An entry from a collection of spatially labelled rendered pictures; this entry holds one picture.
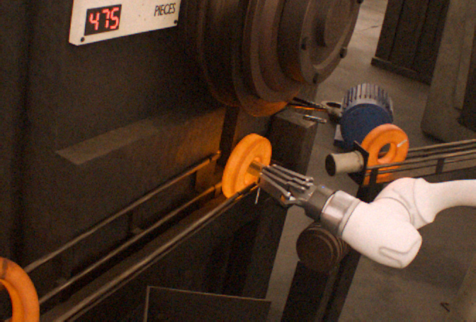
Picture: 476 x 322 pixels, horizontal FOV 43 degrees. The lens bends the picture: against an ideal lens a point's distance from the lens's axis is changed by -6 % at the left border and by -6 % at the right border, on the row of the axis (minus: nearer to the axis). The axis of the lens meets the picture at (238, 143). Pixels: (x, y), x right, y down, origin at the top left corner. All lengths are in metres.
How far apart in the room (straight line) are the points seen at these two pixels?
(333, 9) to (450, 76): 2.87
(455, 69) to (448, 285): 1.75
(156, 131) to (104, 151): 0.14
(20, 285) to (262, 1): 0.62
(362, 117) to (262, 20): 2.34
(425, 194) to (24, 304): 0.86
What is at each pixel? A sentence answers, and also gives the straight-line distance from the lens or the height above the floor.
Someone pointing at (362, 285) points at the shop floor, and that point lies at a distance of 2.48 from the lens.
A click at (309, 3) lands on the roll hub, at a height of 1.16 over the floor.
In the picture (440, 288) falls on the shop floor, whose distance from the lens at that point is 2.63.
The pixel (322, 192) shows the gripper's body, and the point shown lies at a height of 0.76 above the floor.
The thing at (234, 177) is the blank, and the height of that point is 0.74.
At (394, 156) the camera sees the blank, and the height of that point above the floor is 0.69.
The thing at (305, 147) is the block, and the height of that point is 0.74.
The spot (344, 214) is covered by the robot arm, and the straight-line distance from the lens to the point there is 1.31.
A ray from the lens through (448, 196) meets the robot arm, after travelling 1.38.
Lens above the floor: 1.35
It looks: 24 degrees down
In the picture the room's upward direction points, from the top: 11 degrees clockwise
